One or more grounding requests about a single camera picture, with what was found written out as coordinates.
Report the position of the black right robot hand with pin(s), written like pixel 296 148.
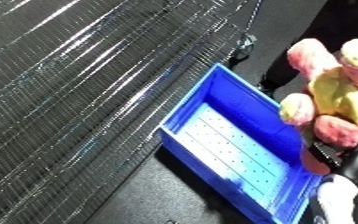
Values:
pixel 353 160

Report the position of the pink yellow soft toy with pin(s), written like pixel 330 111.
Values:
pixel 335 96

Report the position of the pale right robot arm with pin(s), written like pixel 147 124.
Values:
pixel 336 200

